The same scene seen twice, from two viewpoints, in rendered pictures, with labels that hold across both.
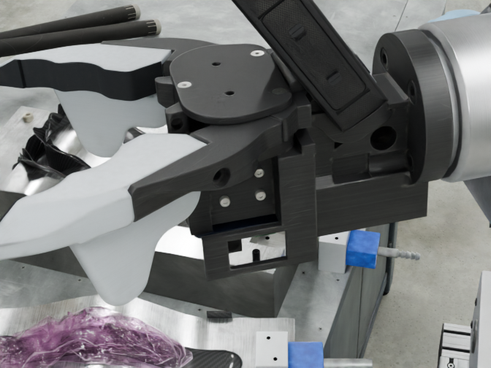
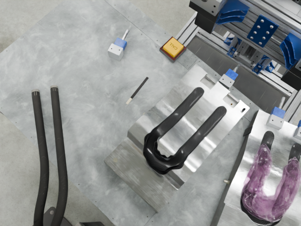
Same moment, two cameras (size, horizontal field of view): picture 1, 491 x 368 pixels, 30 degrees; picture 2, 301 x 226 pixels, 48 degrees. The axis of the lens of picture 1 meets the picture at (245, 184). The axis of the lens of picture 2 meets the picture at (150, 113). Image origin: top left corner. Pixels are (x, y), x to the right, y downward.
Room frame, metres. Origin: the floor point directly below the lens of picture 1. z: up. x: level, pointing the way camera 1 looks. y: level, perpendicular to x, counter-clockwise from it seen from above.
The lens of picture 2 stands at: (1.00, 0.48, 2.06)
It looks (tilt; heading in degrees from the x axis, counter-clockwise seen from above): 73 degrees down; 286
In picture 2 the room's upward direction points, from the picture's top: 6 degrees clockwise
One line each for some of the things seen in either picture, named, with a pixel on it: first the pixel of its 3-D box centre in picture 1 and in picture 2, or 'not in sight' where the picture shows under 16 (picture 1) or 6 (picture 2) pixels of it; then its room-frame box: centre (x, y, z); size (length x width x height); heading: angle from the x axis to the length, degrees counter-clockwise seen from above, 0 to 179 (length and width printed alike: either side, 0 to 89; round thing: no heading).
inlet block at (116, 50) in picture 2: not in sight; (121, 43); (1.32, -0.12, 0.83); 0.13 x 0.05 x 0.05; 87
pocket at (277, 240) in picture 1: (272, 242); (230, 101); (0.84, -0.03, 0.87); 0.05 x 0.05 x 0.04; 69
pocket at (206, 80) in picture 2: not in sight; (208, 83); (0.94, -0.07, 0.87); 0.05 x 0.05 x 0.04; 69
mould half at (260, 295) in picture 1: (131, 182); (178, 134); (0.98, 0.16, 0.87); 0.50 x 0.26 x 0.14; 69
